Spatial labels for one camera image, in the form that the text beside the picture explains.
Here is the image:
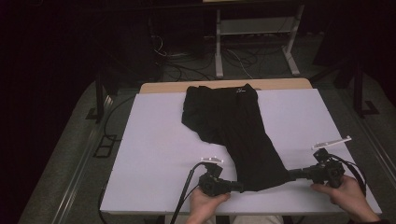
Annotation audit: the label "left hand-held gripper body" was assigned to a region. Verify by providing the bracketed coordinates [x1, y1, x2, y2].
[197, 156, 245, 198]

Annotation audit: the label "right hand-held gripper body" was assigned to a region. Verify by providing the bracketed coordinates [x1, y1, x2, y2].
[299, 135, 353, 189]

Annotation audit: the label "black shorts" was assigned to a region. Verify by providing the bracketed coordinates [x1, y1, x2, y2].
[181, 82, 297, 192]

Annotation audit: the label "person's left hand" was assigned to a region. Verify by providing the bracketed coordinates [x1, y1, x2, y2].
[185, 187, 232, 224]

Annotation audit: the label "person's right hand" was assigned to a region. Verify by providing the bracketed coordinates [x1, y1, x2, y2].
[310, 175, 381, 224]

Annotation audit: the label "black metal stand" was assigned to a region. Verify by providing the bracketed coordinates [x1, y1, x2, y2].
[310, 57, 380, 119]
[85, 69, 120, 124]

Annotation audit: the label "wooden table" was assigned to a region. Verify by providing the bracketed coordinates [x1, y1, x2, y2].
[138, 77, 314, 94]

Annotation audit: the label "white metal stand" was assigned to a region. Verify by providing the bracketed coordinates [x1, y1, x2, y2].
[214, 4, 305, 79]

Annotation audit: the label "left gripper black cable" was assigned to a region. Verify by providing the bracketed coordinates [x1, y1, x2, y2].
[97, 161, 207, 224]

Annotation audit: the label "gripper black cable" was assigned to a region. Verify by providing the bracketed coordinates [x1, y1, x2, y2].
[326, 153, 367, 198]
[97, 161, 207, 224]

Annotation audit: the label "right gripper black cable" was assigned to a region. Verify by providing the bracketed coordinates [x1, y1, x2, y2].
[326, 153, 367, 198]

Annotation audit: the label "tangle of black floor cables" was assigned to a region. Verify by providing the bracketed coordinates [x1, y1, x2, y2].
[148, 32, 217, 82]

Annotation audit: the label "long black floor cable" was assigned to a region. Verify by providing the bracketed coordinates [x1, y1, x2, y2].
[103, 94, 136, 142]

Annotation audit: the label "white floor cable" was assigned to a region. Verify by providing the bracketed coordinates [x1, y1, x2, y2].
[227, 49, 254, 79]

